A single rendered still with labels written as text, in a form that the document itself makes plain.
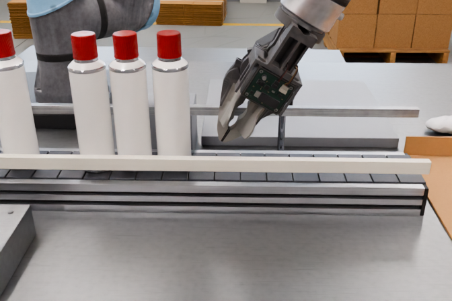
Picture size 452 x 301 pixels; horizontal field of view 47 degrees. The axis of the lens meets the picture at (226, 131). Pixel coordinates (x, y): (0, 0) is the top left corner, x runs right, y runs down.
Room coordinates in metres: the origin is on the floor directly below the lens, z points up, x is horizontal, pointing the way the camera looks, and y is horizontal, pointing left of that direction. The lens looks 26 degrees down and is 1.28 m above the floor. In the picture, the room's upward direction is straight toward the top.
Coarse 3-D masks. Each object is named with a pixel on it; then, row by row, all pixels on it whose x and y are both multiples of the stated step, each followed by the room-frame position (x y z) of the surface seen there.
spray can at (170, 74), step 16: (160, 32) 0.70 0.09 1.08; (176, 32) 0.70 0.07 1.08; (160, 48) 0.69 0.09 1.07; (176, 48) 0.69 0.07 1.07; (160, 64) 0.68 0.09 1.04; (176, 64) 0.68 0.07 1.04; (160, 80) 0.68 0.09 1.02; (176, 80) 0.68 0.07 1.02; (160, 96) 0.68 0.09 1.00; (176, 96) 0.68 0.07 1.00; (160, 112) 0.68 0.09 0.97; (176, 112) 0.68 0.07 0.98; (160, 128) 0.68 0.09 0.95; (176, 128) 0.68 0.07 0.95; (160, 144) 0.68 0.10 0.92; (176, 144) 0.68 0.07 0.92
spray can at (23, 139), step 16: (0, 32) 0.70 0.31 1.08; (0, 48) 0.69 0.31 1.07; (0, 64) 0.68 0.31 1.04; (16, 64) 0.69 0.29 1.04; (0, 80) 0.68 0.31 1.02; (16, 80) 0.69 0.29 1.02; (0, 96) 0.68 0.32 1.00; (16, 96) 0.69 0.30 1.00; (0, 112) 0.68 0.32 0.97; (16, 112) 0.68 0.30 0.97; (32, 112) 0.71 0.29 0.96; (0, 128) 0.69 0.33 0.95; (16, 128) 0.68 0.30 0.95; (32, 128) 0.70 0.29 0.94; (16, 144) 0.68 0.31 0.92; (32, 144) 0.70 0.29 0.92
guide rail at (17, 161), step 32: (0, 160) 0.66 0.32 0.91; (32, 160) 0.66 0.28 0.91; (64, 160) 0.65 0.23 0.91; (96, 160) 0.65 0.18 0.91; (128, 160) 0.65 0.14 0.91; (160, 160) 0.65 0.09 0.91; (192, 160) 0.65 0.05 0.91; (224, 160) 0.65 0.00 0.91; (256, 160) 0.65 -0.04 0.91; (288, 160) 0.65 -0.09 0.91; (320, 160) 0.65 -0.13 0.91; (352, 160) 0.65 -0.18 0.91; (384, 160) 0.65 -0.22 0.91; (416, 160) 0.65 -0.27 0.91
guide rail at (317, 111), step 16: (48, 112) 0.73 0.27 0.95; (64, 112) 0.73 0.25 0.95; (112, 112) 0.73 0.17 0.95; (192, 112) 0.73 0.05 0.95; (208, 112) 0.73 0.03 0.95; (240, 112) 0.73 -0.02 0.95; (288, 112) 0.73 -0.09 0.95; (304, 112) 0.72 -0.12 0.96; (320, 112) 0.72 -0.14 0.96; (336, 112) 0.72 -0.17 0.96; (352, 112) 0.72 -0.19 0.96; (368, 112) 0.72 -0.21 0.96; (384, 112) 0.72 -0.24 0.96; (400, 112) 0.72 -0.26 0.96; (416, 112) 0.72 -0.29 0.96
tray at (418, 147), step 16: (416, 144) 0.81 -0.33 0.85; (432, 144) 0.81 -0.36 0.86; (448, 144) 0.81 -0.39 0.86; (432, 160) 0.79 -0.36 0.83; (448, 160) 0.79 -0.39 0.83; (432, 176) 0.74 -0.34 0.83; (448, 176) 0.74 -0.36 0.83; (432, 192) 0.69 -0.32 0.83; (448, 192) 0.69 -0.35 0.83; (448, 208) 0.65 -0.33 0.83; (448, 224) 0.61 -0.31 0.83
